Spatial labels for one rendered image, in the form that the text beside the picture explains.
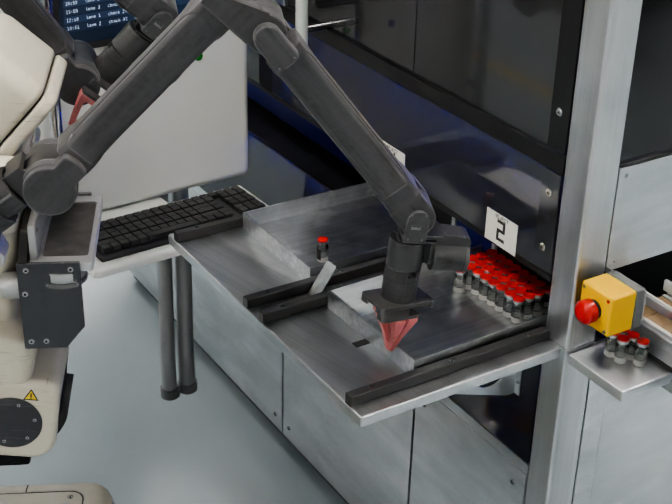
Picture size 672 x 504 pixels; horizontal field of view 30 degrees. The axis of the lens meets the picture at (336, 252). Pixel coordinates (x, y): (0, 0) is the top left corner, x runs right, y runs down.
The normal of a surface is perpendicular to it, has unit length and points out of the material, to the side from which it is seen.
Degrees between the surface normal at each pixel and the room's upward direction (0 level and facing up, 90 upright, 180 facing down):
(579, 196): 90
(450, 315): 0
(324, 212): 0
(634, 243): 90
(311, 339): 0
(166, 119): 90
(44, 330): 90
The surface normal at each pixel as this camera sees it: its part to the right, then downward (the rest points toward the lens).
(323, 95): 0.18, 0.48
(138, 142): 0.57, 0.40
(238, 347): -0.85, 0.23
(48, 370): 0.16, -0.87
